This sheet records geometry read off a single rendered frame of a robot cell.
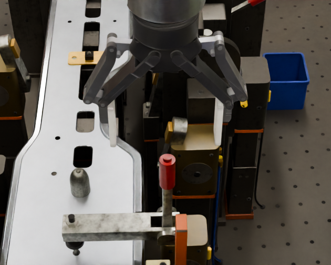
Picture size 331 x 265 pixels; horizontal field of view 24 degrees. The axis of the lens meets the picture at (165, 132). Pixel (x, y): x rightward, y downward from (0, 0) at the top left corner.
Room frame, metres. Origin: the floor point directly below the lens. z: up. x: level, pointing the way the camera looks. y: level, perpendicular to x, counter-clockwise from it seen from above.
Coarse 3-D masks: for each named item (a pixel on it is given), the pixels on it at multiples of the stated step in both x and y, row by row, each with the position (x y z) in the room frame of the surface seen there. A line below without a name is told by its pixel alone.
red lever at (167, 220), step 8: (160, 160) 0.70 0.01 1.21; (168, 160) 0.70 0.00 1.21; (160, 168) 0.70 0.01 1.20; (168, 168) 0.69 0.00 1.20; (160, 176) 0.70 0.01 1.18; (168, 176) 0.69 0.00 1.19; (160, 184) 0.70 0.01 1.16; (168, 184) 0.69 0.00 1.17; (168, 192) 0.69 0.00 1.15; (168, 200) 0.69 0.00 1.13; (168, 208) 0.69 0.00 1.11; (168, 216) 0.69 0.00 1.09; (168, 224) 0.69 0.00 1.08
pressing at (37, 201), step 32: (64, 0) 1.36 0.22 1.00; (64, 32) 1.25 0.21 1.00; (128, 32) 1.25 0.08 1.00; (64, 64) 1.15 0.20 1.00; (64, 96) 1.05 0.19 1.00; (64, 128) 0.97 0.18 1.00; (96, 128) 0.97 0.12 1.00; (32, 160) 0.89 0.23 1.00; (64, 160) 0.89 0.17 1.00; (96, 160) 0.89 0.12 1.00; (128, 160) 0.89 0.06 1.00; (32, 192) 0.82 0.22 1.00; (64, 192) 0.82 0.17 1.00; (96, 192) 0.82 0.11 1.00; (128, 192) 0.82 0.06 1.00; (32, 224) 0.75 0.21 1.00; (0, 256) 0.70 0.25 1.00; (32, 256) 0.69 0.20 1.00; (64, 256) 0.69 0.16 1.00; (96, 256) 0.69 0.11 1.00; (128, 256) 0.69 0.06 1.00
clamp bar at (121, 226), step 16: (64, 224) 0.70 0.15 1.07; (80, 224) 0.70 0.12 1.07; (96, 224) 0.70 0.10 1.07; (112, 224) 0.70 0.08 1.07; (128, 224) 0.70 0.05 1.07; (144, 224) 0.70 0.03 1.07; (160, 224) 0.71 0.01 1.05; (64, 240) 0.68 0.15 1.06; (80, 240) 0.68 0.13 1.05; (96, 240) 0.68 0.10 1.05; (112, 240) 0.68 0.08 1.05; (128, 240) 0.68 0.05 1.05
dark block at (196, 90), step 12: (192, 84) 0.95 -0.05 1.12; (228, 84) 0.95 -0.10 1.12; (192, 96) 0.92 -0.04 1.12; (204, 96) 0.92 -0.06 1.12; (192, 108) 0.92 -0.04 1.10; (204, 108) 0.92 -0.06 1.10; (192, 120) 0.92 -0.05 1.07; (204, 120) 0.92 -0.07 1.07; (216, 228) 0.93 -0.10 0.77; (216, 240) 0.94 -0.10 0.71
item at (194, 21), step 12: (132, 24) 0.70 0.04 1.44; (144, 24) 0.67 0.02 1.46; (156, 24) 0.67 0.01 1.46; (168, 24) 0.67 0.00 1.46; (180, 24) 0.67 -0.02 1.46; (192, 24) 0.68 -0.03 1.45; (132, 36) 0.70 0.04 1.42; (144, 36) 0.67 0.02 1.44; (156, 36) 0.66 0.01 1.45; (168, 36) 0.66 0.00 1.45; (180, 36) 0.67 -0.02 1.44; (192, 36) 0.68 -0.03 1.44; (132, 48) 0.69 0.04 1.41; (144, 48) 0.69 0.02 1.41; (156, 48) 0.67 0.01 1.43; (168, 48) 0.66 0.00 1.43; (180, 48) 0.69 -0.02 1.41; (192, 48) 0.69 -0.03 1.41; (168, 60) 0.69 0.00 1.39; (156, 72) 0.69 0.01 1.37
